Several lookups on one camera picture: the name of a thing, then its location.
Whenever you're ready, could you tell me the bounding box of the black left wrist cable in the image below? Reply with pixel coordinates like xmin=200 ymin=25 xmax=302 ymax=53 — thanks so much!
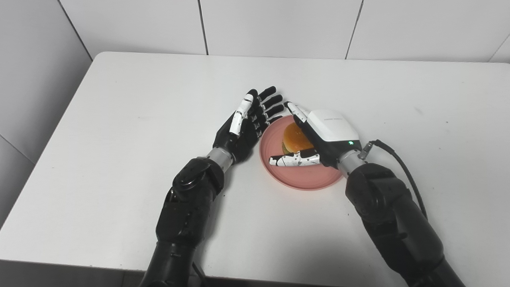
xmin=191 ymin=261 xmax=208 ymax=287

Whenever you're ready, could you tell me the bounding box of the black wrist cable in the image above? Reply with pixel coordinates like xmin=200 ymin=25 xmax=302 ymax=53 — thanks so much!
xmin=359 ymin=140 xmax=429 ymax=220
xmin=191 ymin=261 xmax=208 ymax=287

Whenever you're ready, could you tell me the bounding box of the toy hamburger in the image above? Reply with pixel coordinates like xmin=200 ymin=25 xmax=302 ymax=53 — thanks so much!
xmin=282 ymin=122 xmax=316 ymax=155

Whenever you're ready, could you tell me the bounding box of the pink round plate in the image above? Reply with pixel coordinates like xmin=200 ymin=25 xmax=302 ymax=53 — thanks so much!
xmin=259 ymin=115 xmax=345 ymax=191

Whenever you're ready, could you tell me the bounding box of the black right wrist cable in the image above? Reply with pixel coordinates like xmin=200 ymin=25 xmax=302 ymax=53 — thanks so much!
xmin=359 ymin=140 xmax=429 ymax=220

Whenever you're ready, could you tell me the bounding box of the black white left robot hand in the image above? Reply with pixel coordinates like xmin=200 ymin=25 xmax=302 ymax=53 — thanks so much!
xmin=212 ymin=86 xmax=285 ymax=164

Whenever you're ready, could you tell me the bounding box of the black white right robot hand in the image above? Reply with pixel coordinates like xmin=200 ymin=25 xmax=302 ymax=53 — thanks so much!
xmin=269 ymin=101 xmax=364 ymax=169

